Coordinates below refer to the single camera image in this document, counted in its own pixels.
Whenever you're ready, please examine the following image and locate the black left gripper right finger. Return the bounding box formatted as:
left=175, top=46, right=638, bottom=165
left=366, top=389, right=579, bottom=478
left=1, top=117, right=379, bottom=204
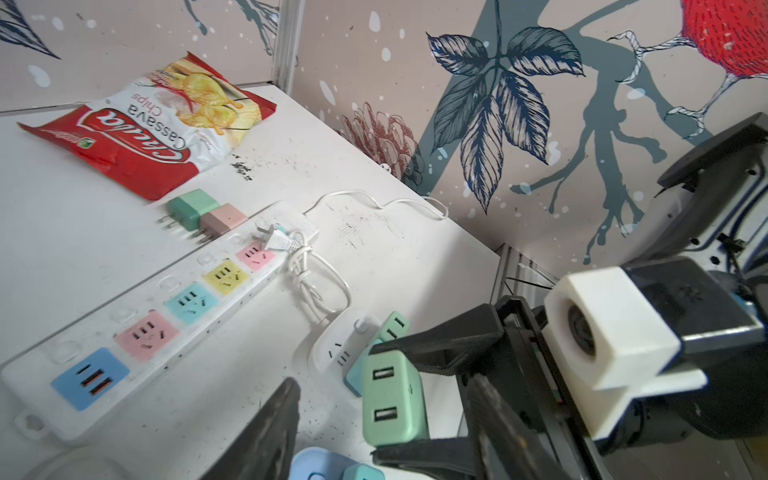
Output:
left=465, top=374, right=574, bottom=479

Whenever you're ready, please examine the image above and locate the light green usb charger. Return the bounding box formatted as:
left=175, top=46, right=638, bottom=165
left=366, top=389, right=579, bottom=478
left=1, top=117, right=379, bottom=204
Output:
left=377, top=311, right=410, bottom=342

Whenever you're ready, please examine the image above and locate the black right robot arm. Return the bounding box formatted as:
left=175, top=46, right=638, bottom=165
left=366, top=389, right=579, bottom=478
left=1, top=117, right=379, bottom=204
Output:
left=363, top=113, right=767, bottom=479

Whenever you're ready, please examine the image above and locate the red cassava chips bag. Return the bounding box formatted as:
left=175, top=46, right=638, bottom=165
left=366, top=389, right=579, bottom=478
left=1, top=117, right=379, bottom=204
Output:
left=24, top=54, right=277, bottom=201

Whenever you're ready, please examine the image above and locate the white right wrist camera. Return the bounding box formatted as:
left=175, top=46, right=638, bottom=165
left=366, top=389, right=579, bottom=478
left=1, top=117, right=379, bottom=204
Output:
left=542, top=267, right=708, bottom=440

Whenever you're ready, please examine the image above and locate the pink usb charger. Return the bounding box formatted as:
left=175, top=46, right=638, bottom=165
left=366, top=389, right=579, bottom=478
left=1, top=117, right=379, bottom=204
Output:
left=193, top=203, right=248, bottom=238

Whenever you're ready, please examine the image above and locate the white long power strip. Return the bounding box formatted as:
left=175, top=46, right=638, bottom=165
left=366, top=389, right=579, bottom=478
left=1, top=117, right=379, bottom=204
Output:
left=1, top=201, right=319, bottom=443

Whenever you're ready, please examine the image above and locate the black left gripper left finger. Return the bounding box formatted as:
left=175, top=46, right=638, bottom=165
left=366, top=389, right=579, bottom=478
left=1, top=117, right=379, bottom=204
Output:
left=202, top=378, right=300, bottom=480

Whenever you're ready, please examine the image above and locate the teal usb charger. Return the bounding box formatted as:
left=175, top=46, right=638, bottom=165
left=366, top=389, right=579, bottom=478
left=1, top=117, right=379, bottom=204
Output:
left=344, top=338, right=382, bottom=398
left=341, top=463, right=386, bottom=480

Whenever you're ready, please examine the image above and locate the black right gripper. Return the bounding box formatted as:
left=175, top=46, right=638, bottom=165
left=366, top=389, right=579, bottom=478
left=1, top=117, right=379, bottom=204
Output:
left=370, top=257, right=767, bottom=480

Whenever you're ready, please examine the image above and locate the white power strip cable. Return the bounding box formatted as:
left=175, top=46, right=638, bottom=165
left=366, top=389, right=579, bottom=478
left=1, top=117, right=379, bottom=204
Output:
left=302, top=189, right=450, bottom=222

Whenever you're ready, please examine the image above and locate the blue square power socket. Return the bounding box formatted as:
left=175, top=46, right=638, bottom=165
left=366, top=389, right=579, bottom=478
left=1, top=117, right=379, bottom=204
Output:
left=288, top=447, right=357, bottom=480

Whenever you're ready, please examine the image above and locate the white square power socket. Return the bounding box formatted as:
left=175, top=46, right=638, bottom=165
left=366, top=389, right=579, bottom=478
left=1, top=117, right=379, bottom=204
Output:
left=308, top=315, right=381, bottom=382

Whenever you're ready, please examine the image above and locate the white bundled socket cable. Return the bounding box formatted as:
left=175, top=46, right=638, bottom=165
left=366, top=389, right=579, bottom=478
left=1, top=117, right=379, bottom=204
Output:
left=251, top=223, right=353, bottom=322

